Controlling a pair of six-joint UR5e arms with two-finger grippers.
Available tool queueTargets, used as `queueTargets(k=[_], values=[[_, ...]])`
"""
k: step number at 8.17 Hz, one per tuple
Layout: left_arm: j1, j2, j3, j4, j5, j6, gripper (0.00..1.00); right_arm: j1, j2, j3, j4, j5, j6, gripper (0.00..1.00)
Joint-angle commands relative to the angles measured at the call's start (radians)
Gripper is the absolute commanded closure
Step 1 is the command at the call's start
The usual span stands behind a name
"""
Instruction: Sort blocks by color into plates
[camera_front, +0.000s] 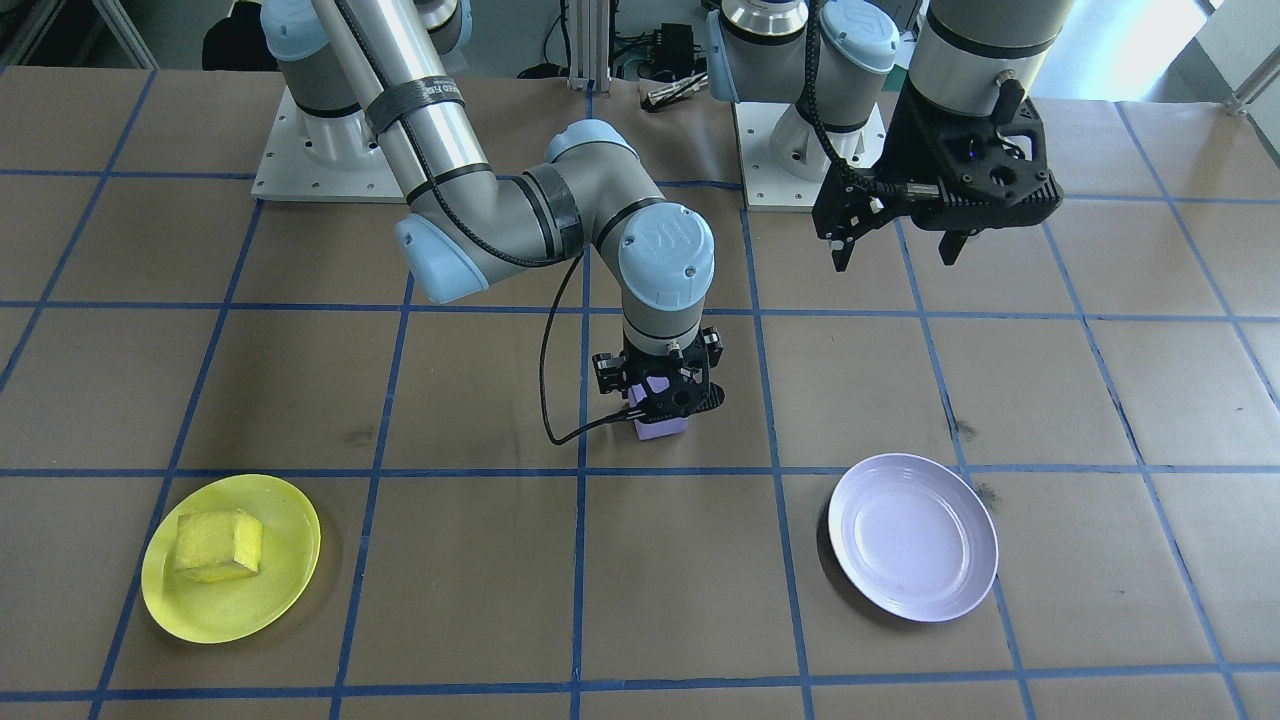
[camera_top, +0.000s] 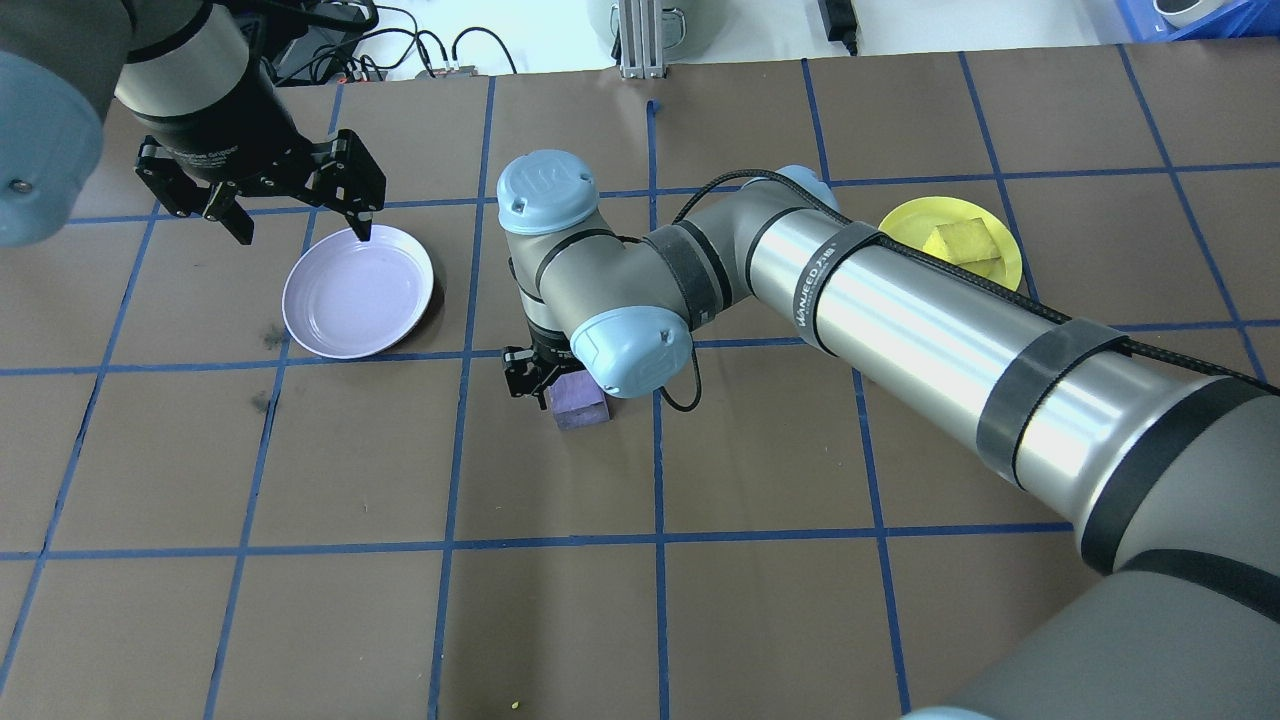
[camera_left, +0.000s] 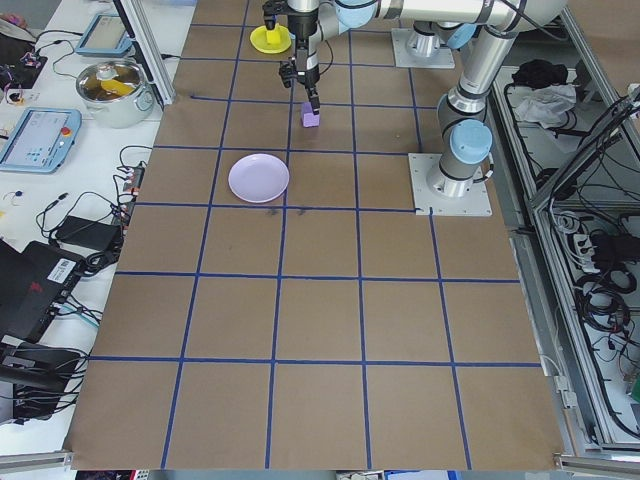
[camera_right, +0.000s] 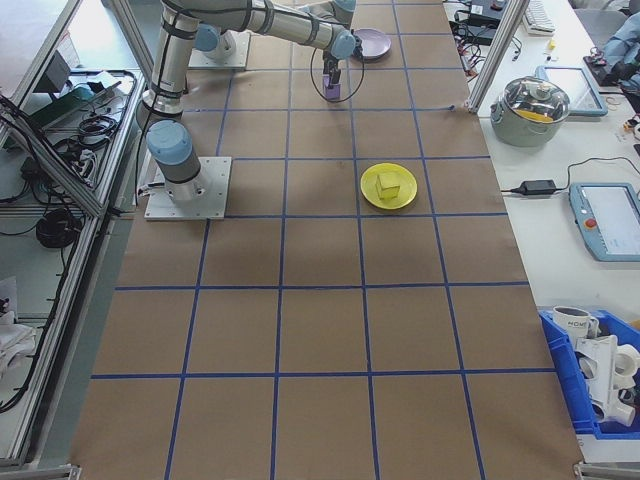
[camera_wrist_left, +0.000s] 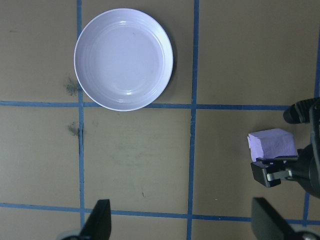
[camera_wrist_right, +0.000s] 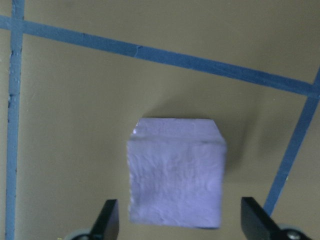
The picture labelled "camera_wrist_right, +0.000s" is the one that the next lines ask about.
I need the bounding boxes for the purple foam block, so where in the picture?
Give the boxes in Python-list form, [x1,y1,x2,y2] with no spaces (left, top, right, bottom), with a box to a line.
[126,117,228,230]

